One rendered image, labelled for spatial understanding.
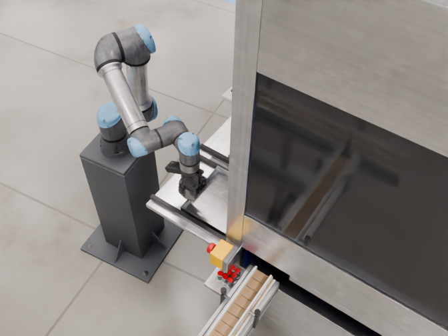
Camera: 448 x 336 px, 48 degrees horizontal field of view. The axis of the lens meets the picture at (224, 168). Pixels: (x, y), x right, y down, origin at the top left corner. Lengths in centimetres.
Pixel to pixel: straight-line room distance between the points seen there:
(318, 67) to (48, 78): 322
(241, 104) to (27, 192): 230
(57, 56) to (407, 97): 356
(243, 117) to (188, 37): 308
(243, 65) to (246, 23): 12
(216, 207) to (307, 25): 115
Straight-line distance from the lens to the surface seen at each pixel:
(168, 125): 183
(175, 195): 209
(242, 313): 178
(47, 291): 298
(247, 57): 118
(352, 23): 100
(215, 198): 207
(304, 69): 111
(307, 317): 194
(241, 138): 137
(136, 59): 199
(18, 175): 350
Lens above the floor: 256
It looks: 51 degrees down
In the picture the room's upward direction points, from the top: 2 degrees clockwise
